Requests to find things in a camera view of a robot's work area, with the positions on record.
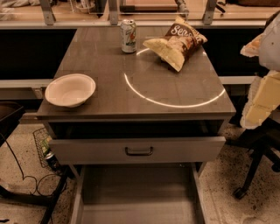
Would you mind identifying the wire mesh basket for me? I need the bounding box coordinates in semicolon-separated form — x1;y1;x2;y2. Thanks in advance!
33;128;55;171

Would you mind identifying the grey drawer cabinet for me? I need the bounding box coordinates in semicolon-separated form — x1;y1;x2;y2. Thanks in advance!
35;26;237;170

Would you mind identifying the dark can in basket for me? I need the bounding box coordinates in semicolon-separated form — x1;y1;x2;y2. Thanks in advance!
45;151;60;172

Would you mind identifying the white paper bowl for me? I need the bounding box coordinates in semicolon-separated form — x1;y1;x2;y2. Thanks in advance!
45;73;96;108

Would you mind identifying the brown chip bag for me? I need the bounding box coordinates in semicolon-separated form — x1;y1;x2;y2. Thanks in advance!
143;17;207;72

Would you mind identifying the black drawer handle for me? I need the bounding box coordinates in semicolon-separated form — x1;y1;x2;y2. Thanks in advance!
125;147;153;157

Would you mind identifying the green and white soda can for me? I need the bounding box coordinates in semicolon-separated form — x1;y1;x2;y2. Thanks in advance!
120;19;137;53

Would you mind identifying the black cable on floor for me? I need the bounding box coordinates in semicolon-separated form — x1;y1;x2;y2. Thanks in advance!
0;132;68;198

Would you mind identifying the grey top drawer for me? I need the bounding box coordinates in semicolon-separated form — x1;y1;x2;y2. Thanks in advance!
49;136;226;165

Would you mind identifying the black office chair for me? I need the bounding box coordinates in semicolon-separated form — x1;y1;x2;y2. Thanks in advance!
226;10;280;200

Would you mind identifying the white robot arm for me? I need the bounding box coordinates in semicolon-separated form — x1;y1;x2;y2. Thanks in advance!
240;13;280;130

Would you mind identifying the black stand at left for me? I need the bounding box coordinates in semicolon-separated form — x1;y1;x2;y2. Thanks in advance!
0;101;74;224

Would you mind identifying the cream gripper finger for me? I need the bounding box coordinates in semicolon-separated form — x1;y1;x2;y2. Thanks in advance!
240;70;280;130
240;34;263;58

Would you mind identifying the open grey middle drawer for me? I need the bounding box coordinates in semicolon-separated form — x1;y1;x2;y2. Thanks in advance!
70;164;209;224

